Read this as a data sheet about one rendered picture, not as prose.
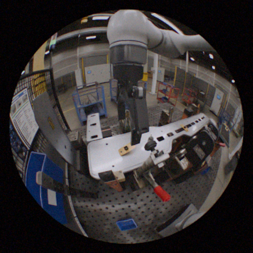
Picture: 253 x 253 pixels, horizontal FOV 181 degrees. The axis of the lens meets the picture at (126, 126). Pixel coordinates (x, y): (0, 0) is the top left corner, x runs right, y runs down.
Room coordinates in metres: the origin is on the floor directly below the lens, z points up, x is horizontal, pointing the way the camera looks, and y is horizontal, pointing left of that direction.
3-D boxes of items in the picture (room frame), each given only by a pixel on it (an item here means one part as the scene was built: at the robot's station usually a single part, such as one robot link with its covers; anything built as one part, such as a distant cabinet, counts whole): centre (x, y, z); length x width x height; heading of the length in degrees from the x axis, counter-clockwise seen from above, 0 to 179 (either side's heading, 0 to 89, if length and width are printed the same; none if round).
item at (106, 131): (0.37, 0.13, 0.84); 0.11 x 0.10 x 0.28; 20
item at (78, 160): (0.14, 0.25, 0.85); 0.12 x 0.03 x 0.30; 20
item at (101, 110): (2.27, 1.17, 0.47); 1.20 x 0.80 x 0.95; 28
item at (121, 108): (0.28, 0.02, 1.17); 0.03 x 0.01 x 0.07; 110
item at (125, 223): (-0.25, 0.00, 0.74); 0.11 x 0.10 x 0.09; 110
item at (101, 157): (0.39, -0.46, 1.00); 1.38 x 0.22 x 0.02; 110
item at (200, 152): (0.10, -0.31, 0.91); 0.07 x 0.05 x 0.42; 20
